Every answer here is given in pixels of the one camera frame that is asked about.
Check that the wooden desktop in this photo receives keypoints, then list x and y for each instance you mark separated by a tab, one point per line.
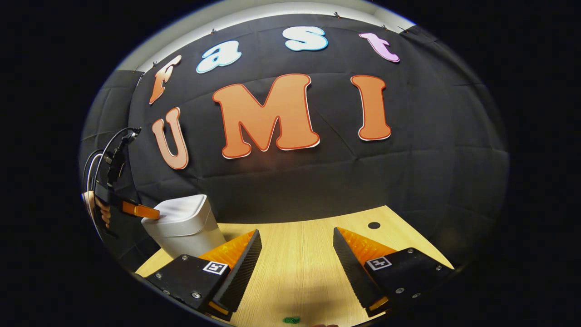
295	272

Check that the black backdrop cloth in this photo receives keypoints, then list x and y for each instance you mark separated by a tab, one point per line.
317	190

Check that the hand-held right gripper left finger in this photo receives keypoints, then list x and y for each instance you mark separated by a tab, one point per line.
243	268

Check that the white desktop garbage bin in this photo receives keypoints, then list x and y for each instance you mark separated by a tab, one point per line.
186	231

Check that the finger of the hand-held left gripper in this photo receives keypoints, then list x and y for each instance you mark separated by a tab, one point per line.
143	211

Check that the green paper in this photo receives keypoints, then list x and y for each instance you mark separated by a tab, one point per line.
291	320

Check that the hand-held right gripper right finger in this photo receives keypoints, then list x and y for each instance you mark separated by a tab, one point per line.
352	268

